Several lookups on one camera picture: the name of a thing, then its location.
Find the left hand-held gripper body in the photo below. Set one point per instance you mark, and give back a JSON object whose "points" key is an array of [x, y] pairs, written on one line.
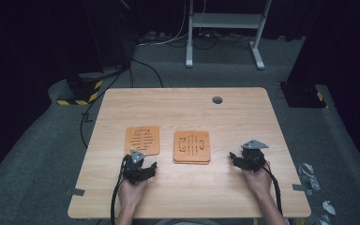
{"points": [[132, 170]]}

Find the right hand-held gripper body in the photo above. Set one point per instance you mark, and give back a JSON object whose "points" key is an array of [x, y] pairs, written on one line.
{"points": [[253, 157]]}

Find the orange cut-pattern coaster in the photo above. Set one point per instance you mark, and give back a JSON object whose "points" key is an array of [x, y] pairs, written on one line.
{"points": [[142, 140], [192, 145]]}

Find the person's left hand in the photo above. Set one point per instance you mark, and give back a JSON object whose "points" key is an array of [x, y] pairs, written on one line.
{"points": [[131, 193]]}

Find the person's right hand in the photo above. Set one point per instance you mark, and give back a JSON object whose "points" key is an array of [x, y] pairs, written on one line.
{"points": [[259, 181]]}

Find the grey tape strip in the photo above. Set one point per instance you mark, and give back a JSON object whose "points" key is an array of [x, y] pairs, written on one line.
{"points": [[75, 192], [299, 187]]}

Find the crumpled silver foil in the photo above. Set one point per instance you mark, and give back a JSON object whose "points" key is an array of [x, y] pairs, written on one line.
{"points": [[309, 178]]}

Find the black perforated stand base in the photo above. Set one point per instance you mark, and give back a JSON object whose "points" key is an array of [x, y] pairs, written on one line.
{"points": [[303, 95]]}

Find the crumpled white paper scrap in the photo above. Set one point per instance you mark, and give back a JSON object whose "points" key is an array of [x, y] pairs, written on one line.
{"points": [[328, 207]]}

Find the black yellow striped stand base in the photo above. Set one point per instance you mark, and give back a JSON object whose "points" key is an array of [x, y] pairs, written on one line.
{"points": [[82, 90]]}

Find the grey power strip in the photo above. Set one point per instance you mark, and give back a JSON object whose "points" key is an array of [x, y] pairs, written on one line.
{"points": [[152, 35]]}

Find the white metal stand frame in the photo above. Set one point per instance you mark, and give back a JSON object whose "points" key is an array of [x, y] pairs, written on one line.
{"points": [[225, 20]]}

